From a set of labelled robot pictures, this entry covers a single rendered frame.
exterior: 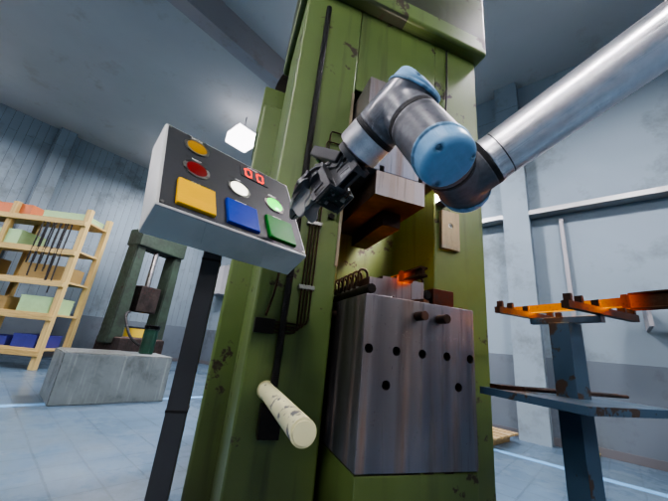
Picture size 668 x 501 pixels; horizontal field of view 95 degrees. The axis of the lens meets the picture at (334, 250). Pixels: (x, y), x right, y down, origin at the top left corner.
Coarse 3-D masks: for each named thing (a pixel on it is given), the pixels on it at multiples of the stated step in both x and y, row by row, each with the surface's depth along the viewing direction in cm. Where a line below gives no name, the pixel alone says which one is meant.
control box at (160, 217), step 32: (160, 160) 60; (192, 160) 66; (224, 160) 76; (160, 192) 54; (224, 192) 67; (256, 192) 77; (160, 224) 56; (192, 224) 57; (224, 224) 61; (256, 256) 69; (288, 256) 72
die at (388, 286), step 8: (360, 280) 102; (368, 280) 96; (376, 280) 96; (384, 280) 97; (392, 280) 98; (344, 288) 114; (384, 288) 96; (392, 288) 97; (400, 288) 98; (408, 288) 99; (416, 288) 100; (400, 296) 98; (408, 296) 98; (416, 296) 100
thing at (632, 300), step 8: (624, 296) 81; (632, 296) 80; (640, 296) 79; (648, 296) 78; (656, 296) 76; (664, 296) 75; (544, 304) 100; (552, 304) 98; (560, 304) 96; (608, 304) 84; (616, 304) 83; (624, 304) 80; (632, 304) 80; (640, 304) 79; (648, 304) 77; (656, 304) 76; (664, 304) 75; (536, 312) 104; (544, 312) 103
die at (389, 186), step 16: (384, 176) 108; (368, 192) 111; (384, 192) 106; (400, 192) 108; (416, 192) 111; (352, 208) 124; (368, 208) 116; (384, 208) 114; (400, 208) 113; (416, 208) 112; (352, 224) 132
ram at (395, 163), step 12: (372, 84) 117; (384, 84) 119; (360, 96) 126; (372, 96) 115; (360, 108) 123; (396, 156) 112; (372, 168) 107; (384, 168) 109; (396, 168) 110; (408, 168) 112; (360, 180) 115; (420, 180) 114
